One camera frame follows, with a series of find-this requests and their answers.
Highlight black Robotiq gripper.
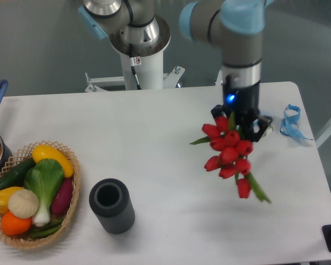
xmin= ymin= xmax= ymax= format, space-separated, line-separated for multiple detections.
xmin=211 ymin=74 xmax=273 ymax=142

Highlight red tulip bouquet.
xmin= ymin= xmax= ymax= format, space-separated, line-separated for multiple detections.
xmin=190 ymin=112 xmax=271 ymax=203

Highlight dark grey ribbed vase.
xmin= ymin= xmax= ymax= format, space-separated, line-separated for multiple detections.
xmin=89 ymin=178 xmax=135 ymax=234

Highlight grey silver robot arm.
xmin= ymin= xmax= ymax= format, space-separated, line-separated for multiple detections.
xmin=78 ymin=1 xmax=272 ymax=142

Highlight blue crumpled ribbon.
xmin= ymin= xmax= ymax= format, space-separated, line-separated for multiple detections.
xmin=279 ymin=104 xmax=313 ymax=141

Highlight purple sweet potato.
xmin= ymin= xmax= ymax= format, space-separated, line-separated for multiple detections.
xmin=51 ymin=178 xmax=73 ymax=215

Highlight green bok choy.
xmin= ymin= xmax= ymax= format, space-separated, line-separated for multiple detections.
xmin=24 ymin=158 xmax=64 ymax=227

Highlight woven wicker basket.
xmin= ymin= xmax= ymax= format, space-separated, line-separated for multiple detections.
xmin=0 ymin=141 xmax=81 ymax=250

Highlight green bean pods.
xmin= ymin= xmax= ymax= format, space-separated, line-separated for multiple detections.
xmin=28 ymin=219 xmax=63 ymax=240

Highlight dark green cucumber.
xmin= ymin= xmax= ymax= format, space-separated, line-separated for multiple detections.
xmin=0 ymin=157 xmax=36 ymax=190

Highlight cream steamed bun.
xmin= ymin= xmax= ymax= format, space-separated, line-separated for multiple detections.
xmin=8 ymin=189 xmax=39 ymax=219

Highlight orange fruit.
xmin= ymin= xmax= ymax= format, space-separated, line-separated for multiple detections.
xmin=1 ymin=211 xmax=31 ymax=236

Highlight yellow bell pepper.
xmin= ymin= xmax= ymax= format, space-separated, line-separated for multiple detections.
xmin=0 ymin=187 xmax=23 ymax=214

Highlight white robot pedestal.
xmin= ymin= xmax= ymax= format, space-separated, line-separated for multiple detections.
xmin=85 ymin=15 xmax=185 ymax=92

